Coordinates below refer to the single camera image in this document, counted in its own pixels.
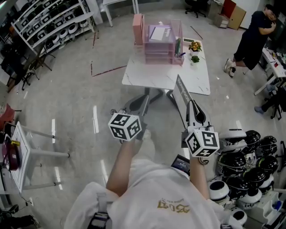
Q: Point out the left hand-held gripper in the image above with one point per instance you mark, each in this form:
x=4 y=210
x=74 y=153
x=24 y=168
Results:
x=125 y=127

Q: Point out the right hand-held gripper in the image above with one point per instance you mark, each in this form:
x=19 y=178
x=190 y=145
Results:
x=201 y=143

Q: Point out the pink transparent tray organizer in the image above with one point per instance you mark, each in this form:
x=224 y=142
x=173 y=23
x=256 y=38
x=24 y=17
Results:
x=158 y=52

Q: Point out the person's right forearm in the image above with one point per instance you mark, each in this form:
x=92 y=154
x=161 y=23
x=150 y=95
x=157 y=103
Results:
x=198 y=181

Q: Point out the person's left forearm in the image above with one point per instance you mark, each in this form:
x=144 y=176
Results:
x=123 y=167

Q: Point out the white marble table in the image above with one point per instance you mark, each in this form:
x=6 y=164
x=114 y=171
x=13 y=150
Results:
x=156 y=76

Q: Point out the person's white trousers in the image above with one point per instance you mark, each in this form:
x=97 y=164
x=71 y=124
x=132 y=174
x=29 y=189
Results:
x=147 y=145

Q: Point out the black screen device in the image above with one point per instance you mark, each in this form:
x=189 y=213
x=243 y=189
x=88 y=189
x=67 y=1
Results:
x=181 y=164

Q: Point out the pile of black white helmets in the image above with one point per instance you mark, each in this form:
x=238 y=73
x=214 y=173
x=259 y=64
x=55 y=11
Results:
x=236 y=163

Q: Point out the small green succulent plant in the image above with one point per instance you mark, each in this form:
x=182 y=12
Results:
x=195 y=59

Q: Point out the blue pen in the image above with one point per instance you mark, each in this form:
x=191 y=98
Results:
x=182 y=54

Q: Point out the orange flower pot plant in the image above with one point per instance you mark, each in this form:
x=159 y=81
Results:
x=194 y=46

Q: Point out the green pen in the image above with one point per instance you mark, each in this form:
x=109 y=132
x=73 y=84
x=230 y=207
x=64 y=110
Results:
x=178 y=47

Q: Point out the pink file box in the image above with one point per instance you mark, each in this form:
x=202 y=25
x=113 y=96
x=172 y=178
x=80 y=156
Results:
x=137 y=29

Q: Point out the grey calculator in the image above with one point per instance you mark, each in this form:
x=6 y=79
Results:
x=190 y=40

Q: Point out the person's white shirt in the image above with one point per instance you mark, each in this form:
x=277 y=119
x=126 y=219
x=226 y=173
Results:
x=152 y=196

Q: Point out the white work desk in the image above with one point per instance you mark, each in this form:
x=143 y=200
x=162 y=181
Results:
x=272 y=67

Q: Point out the grey cardboard box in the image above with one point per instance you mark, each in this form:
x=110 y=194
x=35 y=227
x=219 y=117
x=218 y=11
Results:
x=221 y=20

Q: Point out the white plain table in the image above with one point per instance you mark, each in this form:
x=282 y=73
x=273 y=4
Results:
x=116 y=2

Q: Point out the brown wooden board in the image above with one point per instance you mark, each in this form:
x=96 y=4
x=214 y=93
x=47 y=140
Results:
x=238 y=18

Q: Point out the black office chair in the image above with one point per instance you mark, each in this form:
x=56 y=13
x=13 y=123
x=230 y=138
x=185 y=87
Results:
x=196 y=9

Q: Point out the white plastic organizer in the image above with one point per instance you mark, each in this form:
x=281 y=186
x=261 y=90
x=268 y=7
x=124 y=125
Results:
x=263 y=208

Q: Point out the black metal stand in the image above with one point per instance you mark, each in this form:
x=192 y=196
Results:
x=29 y=71

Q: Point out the small white side table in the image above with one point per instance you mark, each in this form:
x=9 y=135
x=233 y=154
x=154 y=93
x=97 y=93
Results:
x=22 y=156

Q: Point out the red chair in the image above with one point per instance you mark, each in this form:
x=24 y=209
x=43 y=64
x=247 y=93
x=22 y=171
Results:
x=7 y=114

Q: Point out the white shelving unit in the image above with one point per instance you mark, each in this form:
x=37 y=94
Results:
x=33 y=26

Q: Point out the maroon pouch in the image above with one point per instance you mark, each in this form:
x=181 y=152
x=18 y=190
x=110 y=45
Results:
x=11 y=156

